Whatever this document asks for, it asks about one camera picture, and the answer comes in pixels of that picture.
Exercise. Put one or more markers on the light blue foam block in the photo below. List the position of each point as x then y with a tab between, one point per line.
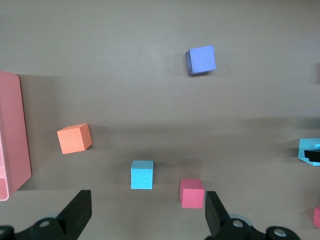
303	145
141	176

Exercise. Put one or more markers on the purple foam block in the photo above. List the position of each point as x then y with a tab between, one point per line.
202	60

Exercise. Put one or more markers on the red foam block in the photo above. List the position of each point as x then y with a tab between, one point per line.
317	217
191	197

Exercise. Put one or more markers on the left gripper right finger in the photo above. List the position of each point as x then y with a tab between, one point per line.
220	225

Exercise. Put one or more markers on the orange foam block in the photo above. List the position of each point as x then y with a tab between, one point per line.
73	140

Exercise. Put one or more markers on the pink plastic bin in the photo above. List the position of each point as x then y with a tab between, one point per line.
12	137

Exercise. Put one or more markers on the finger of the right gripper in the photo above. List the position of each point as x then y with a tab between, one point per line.
313	155

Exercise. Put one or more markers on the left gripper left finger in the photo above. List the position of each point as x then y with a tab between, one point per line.
72	220

